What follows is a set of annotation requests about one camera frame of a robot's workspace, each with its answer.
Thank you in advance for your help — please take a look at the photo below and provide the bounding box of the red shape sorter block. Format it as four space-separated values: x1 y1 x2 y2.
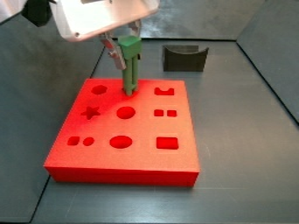
45 79 201 187

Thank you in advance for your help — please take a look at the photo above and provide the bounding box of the black curved fixture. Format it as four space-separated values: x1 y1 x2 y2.
163 45 210 72

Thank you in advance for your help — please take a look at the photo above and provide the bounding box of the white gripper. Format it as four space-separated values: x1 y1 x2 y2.
50 0 161 70

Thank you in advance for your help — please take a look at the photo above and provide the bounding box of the green three prong object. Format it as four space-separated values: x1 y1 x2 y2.
118 36 142 95

